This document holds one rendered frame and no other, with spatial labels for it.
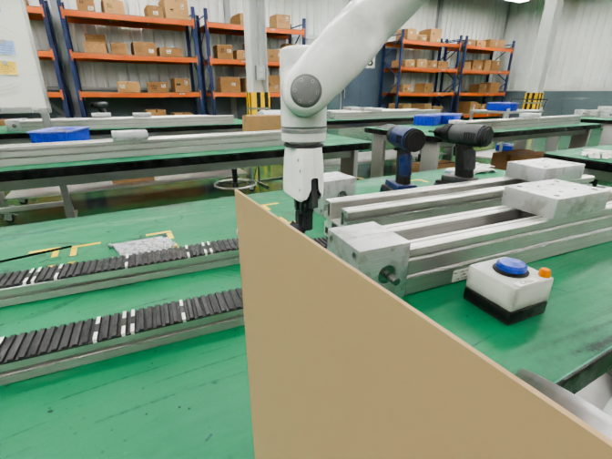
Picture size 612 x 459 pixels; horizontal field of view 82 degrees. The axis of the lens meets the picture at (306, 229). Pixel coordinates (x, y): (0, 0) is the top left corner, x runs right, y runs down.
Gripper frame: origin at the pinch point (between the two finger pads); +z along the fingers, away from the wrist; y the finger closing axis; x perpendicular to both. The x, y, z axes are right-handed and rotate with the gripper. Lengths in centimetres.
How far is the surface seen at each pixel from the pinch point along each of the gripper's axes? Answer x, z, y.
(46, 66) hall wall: -219, -83, -1019
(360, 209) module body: 10.3, -2.4, 4.8
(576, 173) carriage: 77, -4, 6
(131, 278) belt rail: -32.7, 5.1, 1.8
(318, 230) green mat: 7.0, 6.0, -7.6
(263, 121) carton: 52, -6, -193
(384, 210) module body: 16.1, -1.5, 5.0
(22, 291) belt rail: -47.7, 4.2, 1.8
